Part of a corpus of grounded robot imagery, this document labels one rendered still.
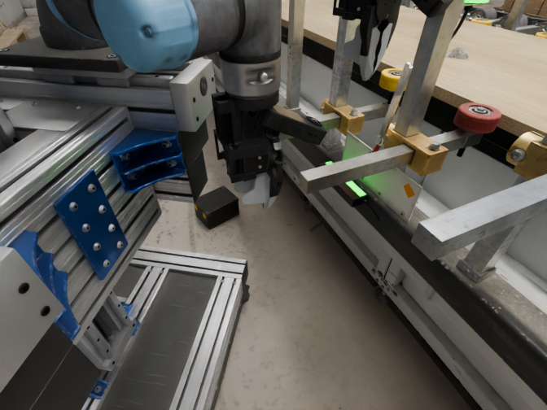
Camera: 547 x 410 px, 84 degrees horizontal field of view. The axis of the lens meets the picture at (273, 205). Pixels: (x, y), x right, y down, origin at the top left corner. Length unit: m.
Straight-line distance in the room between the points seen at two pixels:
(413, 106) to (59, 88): 0.66
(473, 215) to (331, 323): 1.03
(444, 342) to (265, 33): 1.10
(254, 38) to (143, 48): 0.13
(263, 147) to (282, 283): 1.05
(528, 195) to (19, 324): 0.51
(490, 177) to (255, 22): 0.67
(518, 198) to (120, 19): 0.42
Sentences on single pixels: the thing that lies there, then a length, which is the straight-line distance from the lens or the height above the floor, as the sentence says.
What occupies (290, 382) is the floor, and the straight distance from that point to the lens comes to 1.24.
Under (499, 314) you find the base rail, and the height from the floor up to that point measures 0.70.
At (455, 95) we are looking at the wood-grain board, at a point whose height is 0.90.
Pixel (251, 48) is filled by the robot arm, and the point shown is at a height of 1.09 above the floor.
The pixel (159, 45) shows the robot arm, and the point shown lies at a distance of 0.29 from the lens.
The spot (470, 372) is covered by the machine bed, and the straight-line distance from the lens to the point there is 1.24.
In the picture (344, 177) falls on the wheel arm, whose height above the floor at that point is 0.84.
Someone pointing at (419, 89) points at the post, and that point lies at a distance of 0.66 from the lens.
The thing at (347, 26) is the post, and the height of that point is 1.02.
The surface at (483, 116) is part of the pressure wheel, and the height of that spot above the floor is 0.91.
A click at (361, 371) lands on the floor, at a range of 1.30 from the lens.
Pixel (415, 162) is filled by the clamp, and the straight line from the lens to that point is 0.67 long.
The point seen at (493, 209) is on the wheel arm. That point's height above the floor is 0.96.
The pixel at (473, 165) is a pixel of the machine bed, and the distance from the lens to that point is 0.89.
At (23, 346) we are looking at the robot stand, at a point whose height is 0.92.
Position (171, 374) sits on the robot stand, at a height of 0.21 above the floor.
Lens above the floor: 1.18
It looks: 41 degrees down
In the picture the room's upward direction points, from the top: straight up
